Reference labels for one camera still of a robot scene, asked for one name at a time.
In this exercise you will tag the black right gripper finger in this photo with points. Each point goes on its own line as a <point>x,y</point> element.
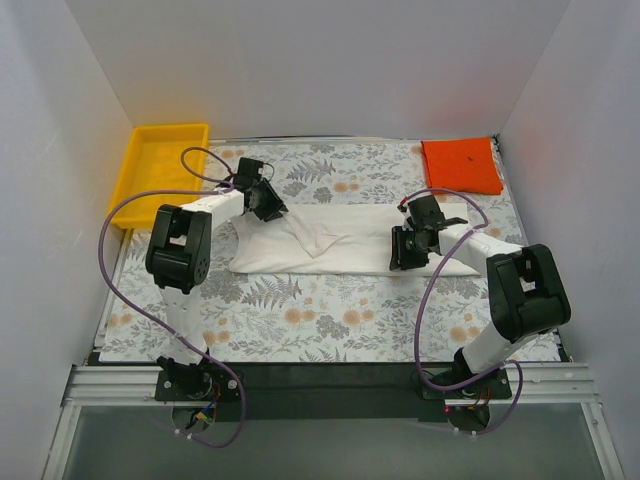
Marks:
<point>415,259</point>
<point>400,254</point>

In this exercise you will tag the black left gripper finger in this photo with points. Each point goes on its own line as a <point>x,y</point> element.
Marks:
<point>273,202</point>
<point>271,211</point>

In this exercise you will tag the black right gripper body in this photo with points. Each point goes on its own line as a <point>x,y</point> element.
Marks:
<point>398,248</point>

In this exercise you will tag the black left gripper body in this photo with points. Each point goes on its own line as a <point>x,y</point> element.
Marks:
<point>272,201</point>

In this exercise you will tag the white t-shirt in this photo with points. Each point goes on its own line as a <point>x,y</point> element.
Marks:
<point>318,239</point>

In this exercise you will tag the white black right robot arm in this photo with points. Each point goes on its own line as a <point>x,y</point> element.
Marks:
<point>525,292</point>

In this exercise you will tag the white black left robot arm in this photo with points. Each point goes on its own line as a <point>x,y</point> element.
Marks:
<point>178,258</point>

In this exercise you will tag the floral patterned table mat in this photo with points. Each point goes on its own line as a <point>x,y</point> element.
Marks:
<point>291,318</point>

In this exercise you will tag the folded orange t-shirt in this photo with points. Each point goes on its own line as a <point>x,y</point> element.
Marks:
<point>465,165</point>

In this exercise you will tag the yellow plastic tray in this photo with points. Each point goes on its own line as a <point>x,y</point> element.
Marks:
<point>153,162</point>

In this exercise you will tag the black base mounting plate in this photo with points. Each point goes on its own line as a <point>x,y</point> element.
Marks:
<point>326,391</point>

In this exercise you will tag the aluminium frame rail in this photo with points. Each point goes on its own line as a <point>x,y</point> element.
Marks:
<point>552,427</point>

